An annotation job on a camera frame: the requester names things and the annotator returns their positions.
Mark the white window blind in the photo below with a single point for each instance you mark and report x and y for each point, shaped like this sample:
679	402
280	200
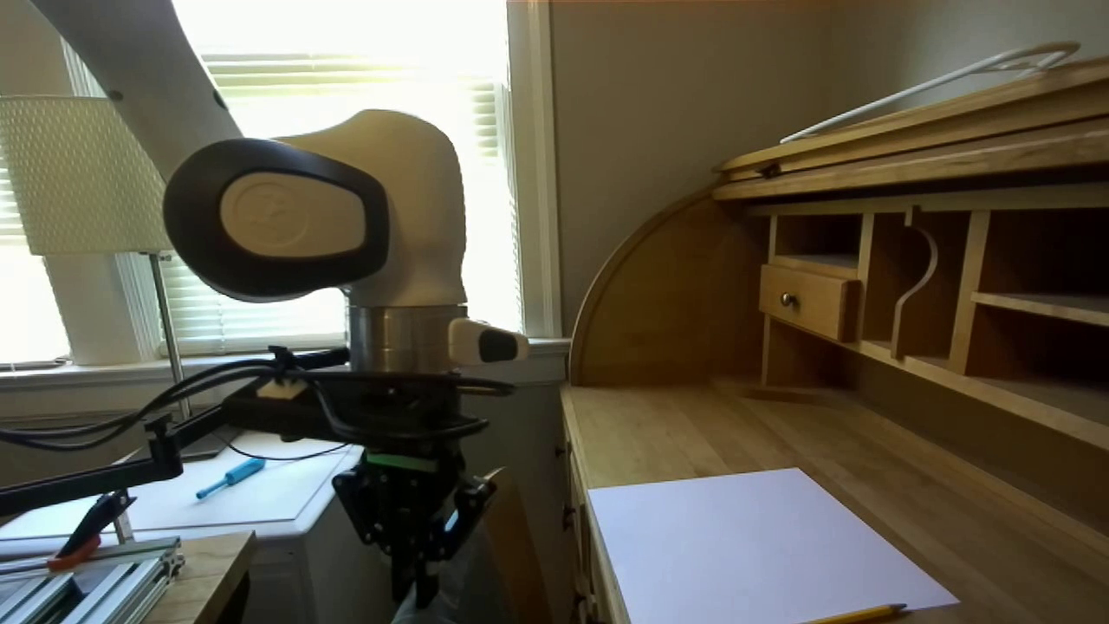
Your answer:
264	79

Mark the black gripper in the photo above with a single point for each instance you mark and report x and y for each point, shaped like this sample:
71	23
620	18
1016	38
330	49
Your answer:
418	478

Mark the wooden roll-top desk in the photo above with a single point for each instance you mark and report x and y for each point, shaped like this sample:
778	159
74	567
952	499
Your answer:
810	438

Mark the large cubby drawer with knob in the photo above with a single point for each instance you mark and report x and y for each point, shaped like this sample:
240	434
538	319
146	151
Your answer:
818	303

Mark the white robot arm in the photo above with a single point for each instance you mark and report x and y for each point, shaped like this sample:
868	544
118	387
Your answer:
393	209

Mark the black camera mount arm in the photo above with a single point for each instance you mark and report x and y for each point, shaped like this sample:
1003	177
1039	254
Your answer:
71	484

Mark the aluminium profile rail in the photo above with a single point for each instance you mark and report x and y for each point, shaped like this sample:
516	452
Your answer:
106	584

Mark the small wooden side table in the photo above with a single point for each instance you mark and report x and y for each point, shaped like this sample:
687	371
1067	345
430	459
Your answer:
203	567

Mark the white paper sheet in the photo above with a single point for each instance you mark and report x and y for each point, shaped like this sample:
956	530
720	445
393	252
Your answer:
749	543

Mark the blue screwdriver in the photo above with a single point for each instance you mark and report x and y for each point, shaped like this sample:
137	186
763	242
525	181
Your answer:
229	476

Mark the thin metal stand pole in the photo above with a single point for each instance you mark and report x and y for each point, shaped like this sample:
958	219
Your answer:
167	334

